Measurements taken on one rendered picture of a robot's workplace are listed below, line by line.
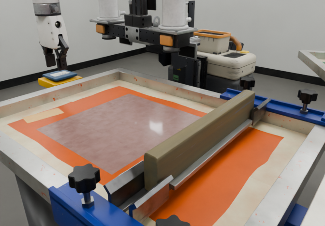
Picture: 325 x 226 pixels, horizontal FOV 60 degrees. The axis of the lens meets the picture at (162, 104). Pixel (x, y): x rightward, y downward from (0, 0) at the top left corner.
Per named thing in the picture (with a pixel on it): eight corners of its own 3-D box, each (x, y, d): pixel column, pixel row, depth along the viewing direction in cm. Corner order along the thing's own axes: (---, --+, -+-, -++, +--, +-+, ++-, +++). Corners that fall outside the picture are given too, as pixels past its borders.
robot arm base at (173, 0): (176, 24, 128) (177, -13, 122) (199, 27, 120) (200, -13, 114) (152, 28, 117) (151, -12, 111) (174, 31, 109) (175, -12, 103)
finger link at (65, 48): (69, 38, 83) (68, 55, 86) (54, 27, 86) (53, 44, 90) (66, 39, 82) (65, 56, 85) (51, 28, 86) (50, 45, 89)
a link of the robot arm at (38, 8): (67, 3, 83) (68, 13, 85) (51, 2, 89) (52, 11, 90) (43, 5, 78) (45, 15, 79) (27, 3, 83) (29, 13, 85)
